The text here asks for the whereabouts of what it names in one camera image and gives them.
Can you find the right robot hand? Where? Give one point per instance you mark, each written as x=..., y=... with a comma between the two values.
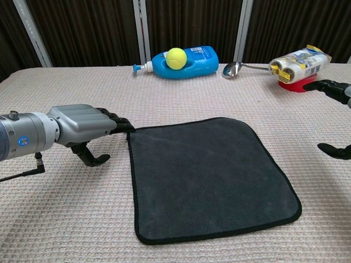
x=334, y=89

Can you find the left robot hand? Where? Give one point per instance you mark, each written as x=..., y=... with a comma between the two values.
x=82, y=123

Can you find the red fabric with black trim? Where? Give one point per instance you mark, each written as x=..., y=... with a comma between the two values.
x=208, y=175

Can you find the yellow white snack package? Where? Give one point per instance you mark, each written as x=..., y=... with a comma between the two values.
x=301, y=65

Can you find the red plastic bowl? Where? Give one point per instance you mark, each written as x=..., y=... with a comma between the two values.
x=293, y=86

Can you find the metal ladle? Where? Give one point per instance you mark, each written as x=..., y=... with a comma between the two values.
x=230, y=70

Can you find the yellow tennis ball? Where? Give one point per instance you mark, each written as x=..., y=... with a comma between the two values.
x=176, y=58

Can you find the blue pump bottle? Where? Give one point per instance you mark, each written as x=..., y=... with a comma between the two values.
x=203, y=63

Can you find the grey metal partition post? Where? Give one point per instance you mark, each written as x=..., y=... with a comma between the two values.
x=242, y=33
x=33, y=33
x=141, y=33

